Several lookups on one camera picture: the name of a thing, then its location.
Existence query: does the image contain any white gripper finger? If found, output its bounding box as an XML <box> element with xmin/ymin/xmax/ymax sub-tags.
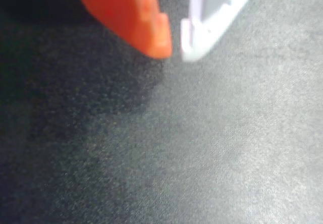
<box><xmin>181</xmin><ymin>0</ymin><xmax>263</xmax><ymax>63</ymax></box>

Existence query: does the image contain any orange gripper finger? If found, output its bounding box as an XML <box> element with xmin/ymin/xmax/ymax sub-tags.
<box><xmin>70</xmin><ymin>0</ymin><xmax>174</xmax><ymax>60</ymax></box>

